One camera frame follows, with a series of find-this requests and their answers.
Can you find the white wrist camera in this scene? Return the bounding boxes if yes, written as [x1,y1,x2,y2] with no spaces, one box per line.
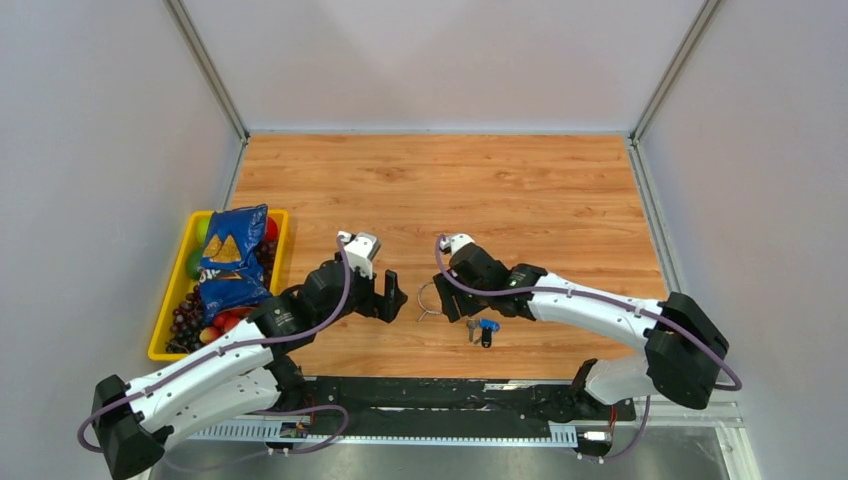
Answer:
[437,233,475,255]
[337,231,381,279]

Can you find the blue capped key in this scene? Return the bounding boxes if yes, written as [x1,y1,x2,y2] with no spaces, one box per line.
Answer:
[466,318,500,345]

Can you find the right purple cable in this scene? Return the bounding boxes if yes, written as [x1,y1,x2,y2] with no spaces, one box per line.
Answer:
[433,234,743,464]

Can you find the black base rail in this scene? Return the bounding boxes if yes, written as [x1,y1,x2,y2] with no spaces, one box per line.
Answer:
[272,376,636,440]

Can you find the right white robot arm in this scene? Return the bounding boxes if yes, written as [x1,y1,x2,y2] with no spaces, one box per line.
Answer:
[434,234,742,418]

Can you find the red apple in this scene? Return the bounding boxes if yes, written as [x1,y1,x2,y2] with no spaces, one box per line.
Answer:
[263,216,279,243]

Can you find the blue chips bag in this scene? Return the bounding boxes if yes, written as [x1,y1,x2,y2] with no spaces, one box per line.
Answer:
[199,204,271,325]

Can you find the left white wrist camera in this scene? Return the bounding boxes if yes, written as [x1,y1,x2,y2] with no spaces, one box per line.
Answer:
[337,231,381,279]

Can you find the yellow plastic tray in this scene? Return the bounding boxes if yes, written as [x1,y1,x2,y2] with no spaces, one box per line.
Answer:
[147,209,293,362]

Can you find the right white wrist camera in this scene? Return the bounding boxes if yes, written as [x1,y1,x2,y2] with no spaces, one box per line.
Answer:
[437,233,475,255]

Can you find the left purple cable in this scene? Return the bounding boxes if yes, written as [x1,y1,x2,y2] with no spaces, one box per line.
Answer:
[76,237,352,458]

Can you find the purple cable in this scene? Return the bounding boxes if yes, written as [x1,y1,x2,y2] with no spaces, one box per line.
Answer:
[76,237,352,458]
[433,234,743,464]

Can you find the purple grape bunch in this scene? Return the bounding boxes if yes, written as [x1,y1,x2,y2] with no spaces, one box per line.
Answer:
[168,241,276,353]

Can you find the silver wire keyring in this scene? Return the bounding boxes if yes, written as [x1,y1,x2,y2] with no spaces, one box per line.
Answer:
[416,281,442,323]

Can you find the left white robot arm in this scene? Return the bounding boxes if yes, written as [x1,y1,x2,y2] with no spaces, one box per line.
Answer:
[78,258,408,479]

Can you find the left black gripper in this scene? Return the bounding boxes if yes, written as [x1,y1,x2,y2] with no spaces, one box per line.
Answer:
[316,259,408,330]

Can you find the green apple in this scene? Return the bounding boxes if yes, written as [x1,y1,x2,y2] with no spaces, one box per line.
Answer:
[184,247,203,281]

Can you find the lime green fruit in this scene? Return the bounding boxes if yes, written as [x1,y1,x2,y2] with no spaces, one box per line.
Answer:
[194,216,210,246]

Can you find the red peach fruits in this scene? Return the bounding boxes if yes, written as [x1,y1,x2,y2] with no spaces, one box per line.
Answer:
[198,307,253,345]

